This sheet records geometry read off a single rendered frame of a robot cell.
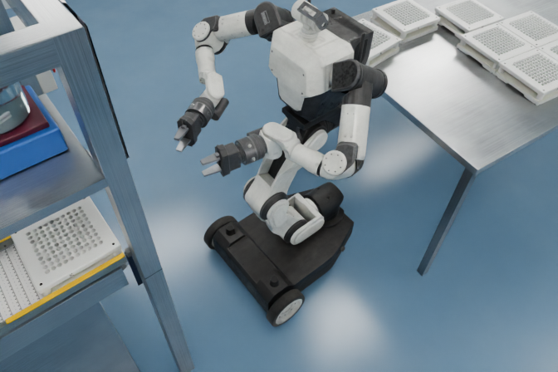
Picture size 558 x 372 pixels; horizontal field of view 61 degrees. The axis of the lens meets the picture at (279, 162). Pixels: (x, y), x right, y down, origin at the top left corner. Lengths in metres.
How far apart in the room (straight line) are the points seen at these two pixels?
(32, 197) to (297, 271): 1.45
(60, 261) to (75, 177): 0.40
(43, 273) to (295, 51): 1.00
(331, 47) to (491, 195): 1.79
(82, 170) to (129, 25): 3.20
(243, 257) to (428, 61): 1.29
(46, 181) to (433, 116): 1.51
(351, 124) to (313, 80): 0.21
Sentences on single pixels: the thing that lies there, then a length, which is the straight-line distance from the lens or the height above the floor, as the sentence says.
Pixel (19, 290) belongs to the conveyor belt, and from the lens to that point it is 1.60.
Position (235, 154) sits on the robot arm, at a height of 1.09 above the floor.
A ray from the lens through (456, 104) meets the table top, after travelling 2.19.
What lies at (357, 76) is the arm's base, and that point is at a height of 1.32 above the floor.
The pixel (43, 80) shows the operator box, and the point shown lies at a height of 1.00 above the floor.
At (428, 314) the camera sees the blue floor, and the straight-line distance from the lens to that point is 2.53.
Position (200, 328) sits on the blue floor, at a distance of 2.40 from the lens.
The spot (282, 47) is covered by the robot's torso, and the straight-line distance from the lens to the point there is 1.61.
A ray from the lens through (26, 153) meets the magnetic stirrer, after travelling 1.21.
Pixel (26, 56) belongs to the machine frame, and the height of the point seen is 1.72.
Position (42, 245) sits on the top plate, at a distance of 1.57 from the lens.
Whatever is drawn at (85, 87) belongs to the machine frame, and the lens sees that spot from 0.99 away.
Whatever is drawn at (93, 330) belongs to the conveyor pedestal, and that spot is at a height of 0.61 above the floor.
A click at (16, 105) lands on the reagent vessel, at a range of 1.18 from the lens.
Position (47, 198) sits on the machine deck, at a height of 1.36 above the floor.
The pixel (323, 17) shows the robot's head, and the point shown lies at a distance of 1.52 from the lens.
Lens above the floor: 2.20
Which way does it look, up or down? 48 degrees down
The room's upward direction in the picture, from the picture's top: 2 degrees clockwise
